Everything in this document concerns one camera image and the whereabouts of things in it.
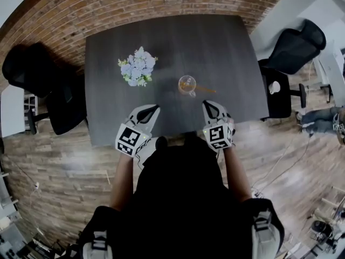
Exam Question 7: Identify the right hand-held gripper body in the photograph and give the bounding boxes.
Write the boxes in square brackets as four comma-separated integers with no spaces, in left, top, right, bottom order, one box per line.
[202,117,234,151]

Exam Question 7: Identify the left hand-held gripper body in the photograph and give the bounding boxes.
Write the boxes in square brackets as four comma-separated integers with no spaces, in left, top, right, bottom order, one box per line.
[115,111,155,158]

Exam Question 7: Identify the orange star stick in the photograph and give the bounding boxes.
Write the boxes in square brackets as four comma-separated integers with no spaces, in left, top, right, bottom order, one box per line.
[180,81,217,94]

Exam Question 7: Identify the clear glass cup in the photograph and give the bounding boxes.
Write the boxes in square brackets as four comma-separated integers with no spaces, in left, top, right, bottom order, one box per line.
[177,75,197,98]

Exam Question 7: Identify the person's right forearm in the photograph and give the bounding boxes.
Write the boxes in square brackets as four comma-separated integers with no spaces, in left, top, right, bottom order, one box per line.
[221,143,253,202]

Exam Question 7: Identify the person's left forearm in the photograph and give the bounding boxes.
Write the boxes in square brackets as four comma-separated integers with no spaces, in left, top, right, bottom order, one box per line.
[109,152,135,212]

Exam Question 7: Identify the pale blue flower bouquet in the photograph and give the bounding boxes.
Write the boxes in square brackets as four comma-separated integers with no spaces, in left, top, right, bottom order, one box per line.
[118,46,159,88]

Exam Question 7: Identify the small white mug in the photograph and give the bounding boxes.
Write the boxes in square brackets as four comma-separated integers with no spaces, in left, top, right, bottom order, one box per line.
[269,80,281,95]

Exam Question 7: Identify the person's black clothing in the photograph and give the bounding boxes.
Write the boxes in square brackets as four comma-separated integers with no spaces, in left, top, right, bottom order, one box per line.
[77,132,286,259]

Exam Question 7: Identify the black office chair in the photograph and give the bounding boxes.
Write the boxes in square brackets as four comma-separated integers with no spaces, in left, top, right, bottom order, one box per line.
[2,43,88,136]
[257,18,327,121]

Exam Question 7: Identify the white desk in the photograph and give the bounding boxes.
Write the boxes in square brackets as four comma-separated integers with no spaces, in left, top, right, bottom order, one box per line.
[296,0,345,106]
[0,85,27,139]

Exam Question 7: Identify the black round floor device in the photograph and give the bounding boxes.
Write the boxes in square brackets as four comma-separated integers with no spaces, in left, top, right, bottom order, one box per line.
[309,219,341,253]

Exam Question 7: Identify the thin floor cable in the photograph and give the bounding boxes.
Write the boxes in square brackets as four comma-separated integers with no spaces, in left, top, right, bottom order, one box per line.
[249,132,313,193]

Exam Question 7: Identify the grey shoulder strap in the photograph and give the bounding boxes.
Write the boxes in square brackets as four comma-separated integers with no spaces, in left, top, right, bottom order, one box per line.
[82,230,113,259]
[251,208,279,259]

